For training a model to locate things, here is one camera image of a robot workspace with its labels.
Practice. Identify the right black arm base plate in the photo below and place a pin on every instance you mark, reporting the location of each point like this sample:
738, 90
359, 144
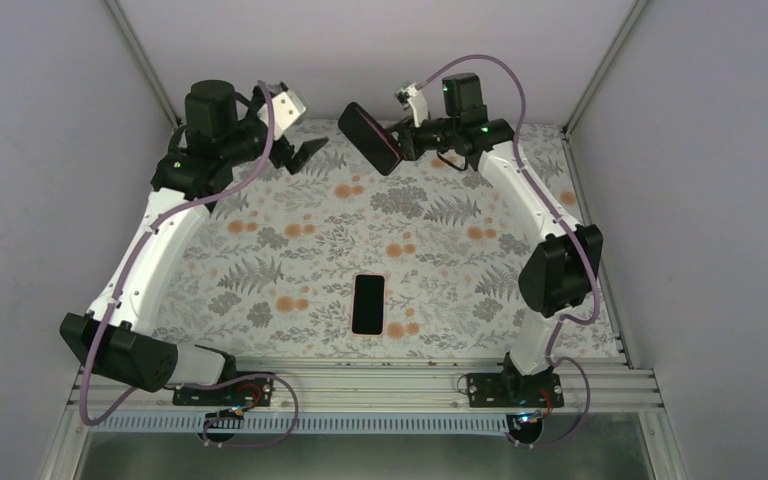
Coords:
511, 390

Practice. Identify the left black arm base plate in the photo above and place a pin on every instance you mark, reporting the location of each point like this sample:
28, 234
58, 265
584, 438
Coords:
247, 389

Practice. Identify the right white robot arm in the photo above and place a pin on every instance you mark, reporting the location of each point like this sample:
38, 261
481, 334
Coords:
562, 269

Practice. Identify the pink-edged black smartphone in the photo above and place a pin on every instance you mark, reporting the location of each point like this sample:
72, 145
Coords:
368, 305

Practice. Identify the black phone case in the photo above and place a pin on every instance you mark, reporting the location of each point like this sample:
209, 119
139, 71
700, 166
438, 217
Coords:
375, 144

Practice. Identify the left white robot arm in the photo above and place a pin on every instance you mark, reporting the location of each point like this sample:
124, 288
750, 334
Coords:
222, 129

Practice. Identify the white slotted cable duct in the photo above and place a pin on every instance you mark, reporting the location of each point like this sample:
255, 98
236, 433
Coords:
309, 423

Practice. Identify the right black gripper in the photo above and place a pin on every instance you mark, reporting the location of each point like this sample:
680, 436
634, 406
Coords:
408, 143

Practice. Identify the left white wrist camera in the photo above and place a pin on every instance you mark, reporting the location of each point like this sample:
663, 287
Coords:
288, 108

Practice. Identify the aluminium rail frame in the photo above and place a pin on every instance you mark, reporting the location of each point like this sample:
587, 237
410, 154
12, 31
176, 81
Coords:
412, 385

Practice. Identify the floral patterned table mat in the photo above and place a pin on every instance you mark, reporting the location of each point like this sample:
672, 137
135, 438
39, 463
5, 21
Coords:
271, 272

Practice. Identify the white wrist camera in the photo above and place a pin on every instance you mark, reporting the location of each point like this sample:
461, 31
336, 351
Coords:
411, 98
288, 108

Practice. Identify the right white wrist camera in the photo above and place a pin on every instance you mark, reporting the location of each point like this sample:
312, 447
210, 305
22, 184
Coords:
411, 98

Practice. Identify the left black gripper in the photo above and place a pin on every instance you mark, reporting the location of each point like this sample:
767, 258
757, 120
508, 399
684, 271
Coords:
283, 157

